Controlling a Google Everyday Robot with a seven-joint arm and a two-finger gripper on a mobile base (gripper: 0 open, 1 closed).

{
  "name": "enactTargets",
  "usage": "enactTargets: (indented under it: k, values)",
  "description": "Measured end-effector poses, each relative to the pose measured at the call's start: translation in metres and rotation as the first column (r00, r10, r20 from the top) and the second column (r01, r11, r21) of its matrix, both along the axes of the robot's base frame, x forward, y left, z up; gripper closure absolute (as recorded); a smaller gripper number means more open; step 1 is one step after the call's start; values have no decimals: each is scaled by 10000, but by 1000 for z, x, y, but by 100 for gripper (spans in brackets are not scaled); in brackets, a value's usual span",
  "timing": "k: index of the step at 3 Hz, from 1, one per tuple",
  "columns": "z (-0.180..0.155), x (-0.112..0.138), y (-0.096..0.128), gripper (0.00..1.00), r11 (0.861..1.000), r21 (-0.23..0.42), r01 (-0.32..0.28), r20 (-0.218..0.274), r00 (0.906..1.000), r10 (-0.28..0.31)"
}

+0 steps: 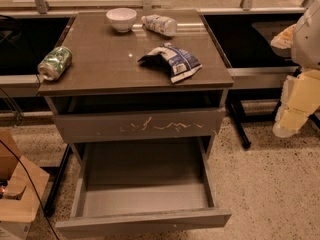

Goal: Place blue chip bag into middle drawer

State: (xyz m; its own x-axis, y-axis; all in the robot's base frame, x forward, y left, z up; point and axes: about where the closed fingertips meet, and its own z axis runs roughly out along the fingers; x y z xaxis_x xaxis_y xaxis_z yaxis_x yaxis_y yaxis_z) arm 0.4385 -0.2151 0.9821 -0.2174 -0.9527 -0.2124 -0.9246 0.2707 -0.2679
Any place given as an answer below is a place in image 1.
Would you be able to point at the black table leg left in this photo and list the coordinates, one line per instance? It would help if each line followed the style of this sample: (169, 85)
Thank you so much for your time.
(56, 174)

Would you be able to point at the clear plastic water bottle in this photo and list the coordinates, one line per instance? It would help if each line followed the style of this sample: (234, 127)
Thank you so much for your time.
(160, 24)

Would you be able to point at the brown cardboard box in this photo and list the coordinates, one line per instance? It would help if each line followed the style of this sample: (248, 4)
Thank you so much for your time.
(22, 186)

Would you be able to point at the grey drawer cabinet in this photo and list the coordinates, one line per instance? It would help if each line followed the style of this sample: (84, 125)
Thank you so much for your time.
(105, 76)

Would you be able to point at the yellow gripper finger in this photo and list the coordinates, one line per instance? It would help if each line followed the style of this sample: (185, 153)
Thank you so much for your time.
(284, 39)
(288, 122)

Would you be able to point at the closed grey top drawer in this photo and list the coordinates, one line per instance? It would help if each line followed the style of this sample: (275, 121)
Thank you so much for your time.
(101, 127)

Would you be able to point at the green soda can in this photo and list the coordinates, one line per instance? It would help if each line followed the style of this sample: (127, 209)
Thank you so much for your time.
(55, 63)

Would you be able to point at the open grey middle drawer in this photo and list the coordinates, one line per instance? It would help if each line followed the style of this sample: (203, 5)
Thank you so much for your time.
(143, 186)

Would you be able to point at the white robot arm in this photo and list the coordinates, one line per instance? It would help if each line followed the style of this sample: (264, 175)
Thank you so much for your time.
(305, 50)

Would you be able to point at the black table leg right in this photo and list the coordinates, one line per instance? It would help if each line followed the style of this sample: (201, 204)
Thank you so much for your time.
(246, 144)

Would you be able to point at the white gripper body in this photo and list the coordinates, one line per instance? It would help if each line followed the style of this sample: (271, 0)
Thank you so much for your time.
(308, 40)

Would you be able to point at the black table leg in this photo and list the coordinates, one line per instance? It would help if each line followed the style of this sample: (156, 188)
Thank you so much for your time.
(56, 174)
(246, 144)

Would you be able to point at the white ceramic bowl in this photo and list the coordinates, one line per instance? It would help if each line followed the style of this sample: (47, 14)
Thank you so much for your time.
(121, 19)

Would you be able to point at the blue chip bag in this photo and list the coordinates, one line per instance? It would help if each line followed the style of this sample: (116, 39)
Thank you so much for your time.
(181, 63)

